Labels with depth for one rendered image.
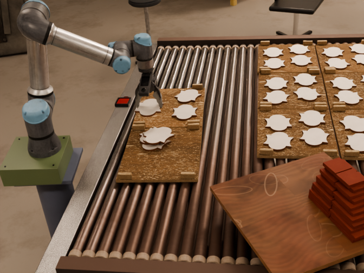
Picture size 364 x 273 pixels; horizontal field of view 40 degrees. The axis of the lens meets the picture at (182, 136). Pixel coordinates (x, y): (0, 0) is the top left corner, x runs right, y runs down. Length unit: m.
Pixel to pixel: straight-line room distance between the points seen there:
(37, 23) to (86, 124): 2.45
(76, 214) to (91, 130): 2.37
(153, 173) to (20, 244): 1.47
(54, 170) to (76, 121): 2.30
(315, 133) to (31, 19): 1.32
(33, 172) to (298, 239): 1.20
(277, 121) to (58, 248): 1.18
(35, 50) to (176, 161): 0.77
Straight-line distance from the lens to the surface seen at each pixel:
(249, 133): 2.39
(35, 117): 2.24
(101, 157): 2.32
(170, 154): 2.24
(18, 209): 3.67
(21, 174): 2.31
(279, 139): 2.30
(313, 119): 2.46
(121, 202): 2.04
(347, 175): 1.71
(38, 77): 2.31
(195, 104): 2.61
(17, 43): 6.14
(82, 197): 2.11
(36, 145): 2.32
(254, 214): 1.75
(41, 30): 2.08
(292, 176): 1.92
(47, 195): 2.45
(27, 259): 3.28
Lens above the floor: 2.20
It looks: 33 degrees down
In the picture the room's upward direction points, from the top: 5 degrees counter-clockwise
